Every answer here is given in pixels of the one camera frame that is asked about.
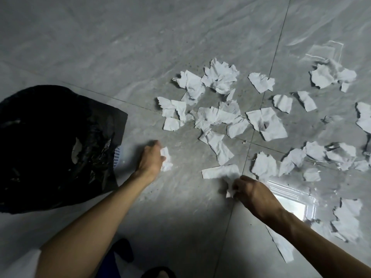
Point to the person's left hand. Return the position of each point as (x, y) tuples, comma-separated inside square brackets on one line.
[(149, 163)]

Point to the person's right hand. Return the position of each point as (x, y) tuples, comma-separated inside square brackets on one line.
[(256, 198)]

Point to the paper scrap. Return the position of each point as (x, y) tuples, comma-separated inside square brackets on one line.
[(229, 191), (167, 163)]

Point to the black-lined trash bin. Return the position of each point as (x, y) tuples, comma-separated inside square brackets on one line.
[(43, 141)]

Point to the torn white paper scraps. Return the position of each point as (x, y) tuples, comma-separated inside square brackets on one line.
[(220, 75)]

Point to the person's right forearm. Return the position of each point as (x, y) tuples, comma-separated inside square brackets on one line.
[(324, 257)]

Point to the person's left forearm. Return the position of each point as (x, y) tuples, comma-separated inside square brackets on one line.
[(92, 228)]

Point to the person's black shoe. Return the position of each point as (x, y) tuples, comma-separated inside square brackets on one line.
[(124, 250), (158, 273)]

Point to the person's blue shorts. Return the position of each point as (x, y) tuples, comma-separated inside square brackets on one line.
[(107, 269)]

